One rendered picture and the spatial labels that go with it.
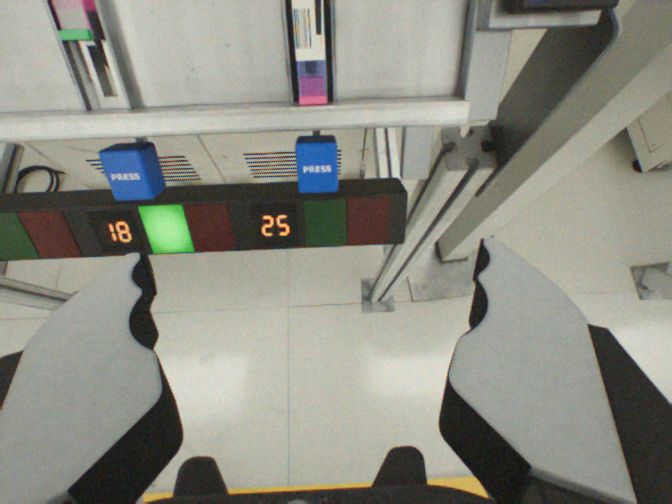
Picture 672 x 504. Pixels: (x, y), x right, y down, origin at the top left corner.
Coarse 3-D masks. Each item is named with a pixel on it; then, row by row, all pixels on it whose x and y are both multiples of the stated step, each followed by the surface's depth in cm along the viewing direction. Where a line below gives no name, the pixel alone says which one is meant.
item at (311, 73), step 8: (304, 64) 17; (312, 64) 17; (320, 64) 17; (304, 72) 17; (312, 72) 17; (320, 72) 17; (304, 80) 17; (312, 80) 17; (320, 80) 17; (304, 88) 17; (312, 88) 18; (320, 88) 18
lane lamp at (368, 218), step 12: (348, 204) 23; (360, 204) 23; (372, 204) 23; (384, 204) 23; (348, 216) 24; (360, 216) 24; (372, 216) 24; (384, 216) 24; (348, 228) 24; (360, 228) 24; (372, 228) 24; (384, 228) 24; (348, 240) 25; (360, 240) 25; (372, 240) 25; (384, 240) 25
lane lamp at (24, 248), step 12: (0, 216) 23; (12, 216) 23; (0, 228) 23; (12, 228) 23; (24, 228) 23; (0, 240) 24; (12, 240) 24; (24, 240) 24; (0, 252) 24; (12, 252) 24; (24, 252) 24; (36, 252) 24
